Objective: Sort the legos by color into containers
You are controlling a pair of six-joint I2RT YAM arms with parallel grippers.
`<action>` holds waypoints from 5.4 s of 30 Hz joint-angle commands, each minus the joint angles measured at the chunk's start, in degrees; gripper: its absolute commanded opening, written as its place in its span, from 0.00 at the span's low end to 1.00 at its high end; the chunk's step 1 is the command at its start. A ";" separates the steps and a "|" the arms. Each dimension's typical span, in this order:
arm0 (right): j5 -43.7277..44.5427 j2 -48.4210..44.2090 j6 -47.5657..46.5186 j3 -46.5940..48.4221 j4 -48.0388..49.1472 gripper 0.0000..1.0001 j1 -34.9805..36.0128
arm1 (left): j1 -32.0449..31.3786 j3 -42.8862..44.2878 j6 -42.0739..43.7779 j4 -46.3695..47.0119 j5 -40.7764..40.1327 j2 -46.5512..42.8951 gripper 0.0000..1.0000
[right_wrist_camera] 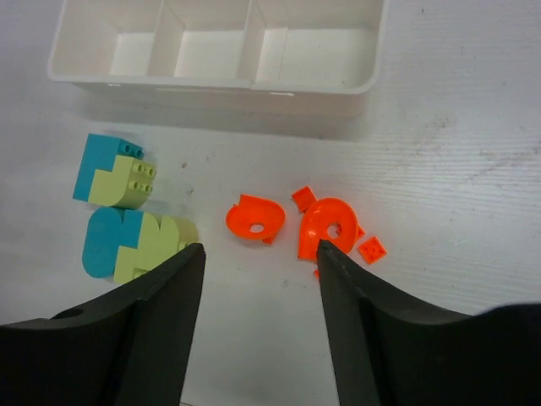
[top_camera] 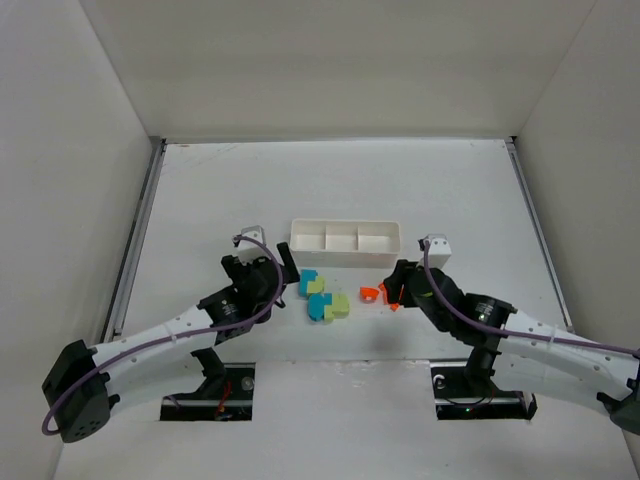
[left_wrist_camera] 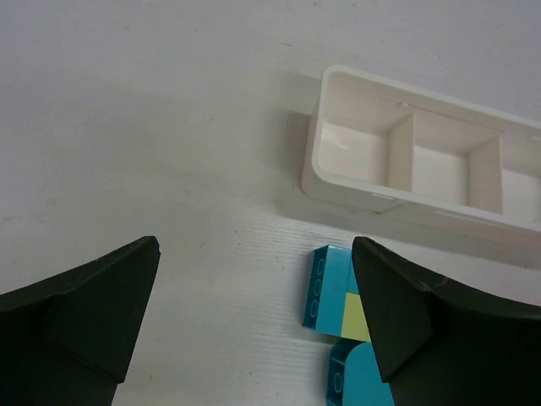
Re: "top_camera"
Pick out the orange round lego piece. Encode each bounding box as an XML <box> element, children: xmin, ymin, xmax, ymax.
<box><xmin>359</xmin><ymin>286</ymin><xmax>380</xmax><ymax>303</ymax></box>
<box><xmin>379</xmin><ymin>282</ymin><xmax>393</xmax><ymax>307</ymax></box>

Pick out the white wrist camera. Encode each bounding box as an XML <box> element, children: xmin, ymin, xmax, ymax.
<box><xmin>419</xmin><ymin>234</ymin><xmax>452</xmax><ymax>270</ymax></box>
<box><xmin>233</xmin><ymin>225</ymin><xmax>266</xmax><ymax>265</ymax></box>

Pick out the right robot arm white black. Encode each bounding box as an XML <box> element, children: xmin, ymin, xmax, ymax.
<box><xmin>382</xmin><ymin>260</ymin><xmax>639</xmax><ymax>434</ymax></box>

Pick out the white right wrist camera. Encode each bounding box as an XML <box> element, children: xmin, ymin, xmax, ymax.
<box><xmin>419</xmin><ymin>234</ymin><xmax>452</xmax><ymax>270</ymax></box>

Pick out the lower green lego block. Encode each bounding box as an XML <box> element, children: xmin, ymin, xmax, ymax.
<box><xmin>323</xmin><ymin>293</ymin><xmax>350</xmax><ymax>323</ymax></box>

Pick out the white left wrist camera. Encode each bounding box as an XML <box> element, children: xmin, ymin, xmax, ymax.
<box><xmin>233</xmin><ymin>225</ymin><xmax>266</xmax><ymax>265</ymax></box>

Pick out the left aluminium table rail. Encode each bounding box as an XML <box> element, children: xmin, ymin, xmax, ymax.
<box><xmin>99</xmin><ymin>136</ymin><xmax>167</xmax><ymax>342</ymax></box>

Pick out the right aluminium table rail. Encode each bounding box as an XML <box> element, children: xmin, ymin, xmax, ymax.
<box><xmin>505</xmin><ymin>136</ymin><xmax>575</xmax><ymax>333</ymax></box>

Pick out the green lego block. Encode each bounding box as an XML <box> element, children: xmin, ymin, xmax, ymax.
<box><xmin>323</xmin><ymin>293</ymin><xmax>350</xmax><ymax>323</ymax></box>
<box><xmin>306</xmin><ymin>275</ymin><xmax>325</xmax><ymax>296</ymax></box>

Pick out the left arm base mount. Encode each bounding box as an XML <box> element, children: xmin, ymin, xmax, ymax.
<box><xmin>159</xmin><ymin>349</ymin><xmax>256</xmax><ymax>423</ymax></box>

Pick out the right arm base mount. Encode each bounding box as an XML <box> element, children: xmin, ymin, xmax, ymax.
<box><xmin>430</xmin><ymin>348</ymin><xmax>538</xmax><ymax>421</ymax></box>

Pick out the upper green lego block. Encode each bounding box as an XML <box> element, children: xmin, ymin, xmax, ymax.
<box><xmin>306</xmin><ymin>275</ymin><xmax>325</xmax><ymax>296</ymax></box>

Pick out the blue lego block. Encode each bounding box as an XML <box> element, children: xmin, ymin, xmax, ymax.
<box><xmin>298</xmin><ymin>269</ymin><xmax>325</xmax><ymax>298</ymax></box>
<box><xmin>307</xmin><ymin>293</ymin><xmax>334</xmax><ymax>322</ymax></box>

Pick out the aluminium table rail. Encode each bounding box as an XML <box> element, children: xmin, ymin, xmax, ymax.
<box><xmin>99</xmin><ymin>136</ymin><xmax>167</xmax><ymax>342</ymax></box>
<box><xmin>505</xmin><ymin>136</ymin><xmax>575</xmax><ymax>333</ymax></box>

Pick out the white three-compartment tray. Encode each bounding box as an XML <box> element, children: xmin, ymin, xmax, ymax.
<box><xmin>289</xmin><ymin>219</ymin><xmax>402</xmax><ymax>269</ymax></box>

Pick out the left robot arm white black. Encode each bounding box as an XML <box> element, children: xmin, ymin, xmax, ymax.
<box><xmin>41</xmin><ymin>241</ymin><xmax>300</xmax><ymax>443</ymax></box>

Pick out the lower blue lego block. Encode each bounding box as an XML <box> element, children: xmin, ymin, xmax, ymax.
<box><xmin>307</xmin><ymin>293</ymin><xmax>334</xmax><ymax>322</ymax></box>

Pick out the upper blue lego block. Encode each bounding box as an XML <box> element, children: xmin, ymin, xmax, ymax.
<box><xmin>298</xmin><ymin>269</ymin><xmax>325</xmax><ymax>298</ymax></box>

